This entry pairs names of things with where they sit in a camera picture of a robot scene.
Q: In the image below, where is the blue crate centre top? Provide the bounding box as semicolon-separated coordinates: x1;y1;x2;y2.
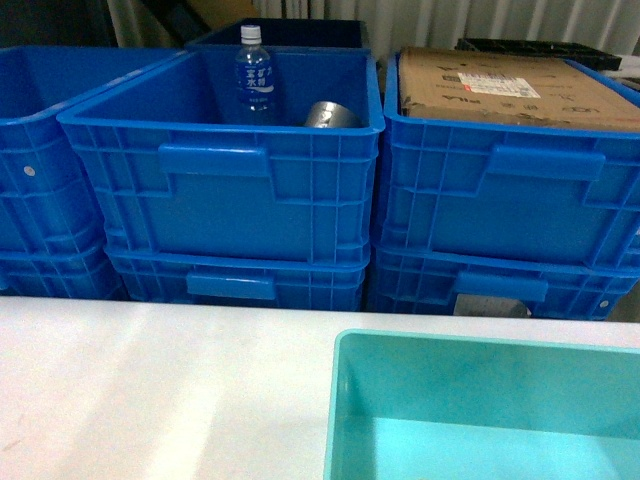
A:
58;47;384;265

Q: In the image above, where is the brown cardboard box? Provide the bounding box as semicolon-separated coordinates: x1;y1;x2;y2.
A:
398;47;639;133

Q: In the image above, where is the blue crate right bottom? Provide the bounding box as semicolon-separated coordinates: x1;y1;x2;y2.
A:
367;245;639;321

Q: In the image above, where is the dark blue rear crate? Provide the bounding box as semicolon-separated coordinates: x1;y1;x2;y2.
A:
186;18;370;49

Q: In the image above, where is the clear water bottle blue label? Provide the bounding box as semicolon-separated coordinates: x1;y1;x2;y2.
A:
235;25;276;125

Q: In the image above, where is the blue crate centre bottom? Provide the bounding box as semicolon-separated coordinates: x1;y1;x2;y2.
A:
105;247;370;311

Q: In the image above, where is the blue crate left top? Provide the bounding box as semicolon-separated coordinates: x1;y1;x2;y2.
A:
1;46;179;255

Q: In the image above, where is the blue crate left bottom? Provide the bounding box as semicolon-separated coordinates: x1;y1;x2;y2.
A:
1;242;128;300

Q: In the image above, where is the teal plastic bin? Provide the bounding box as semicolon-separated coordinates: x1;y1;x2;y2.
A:
324;330;639;479

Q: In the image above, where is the blue crate right top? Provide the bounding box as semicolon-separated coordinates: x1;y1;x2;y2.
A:
374;49;639;269

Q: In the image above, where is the grey tape roll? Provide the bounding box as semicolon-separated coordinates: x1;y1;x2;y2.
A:
303;101;363;129

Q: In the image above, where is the black plastic tray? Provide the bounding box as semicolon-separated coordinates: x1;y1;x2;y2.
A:
455;38;622;71

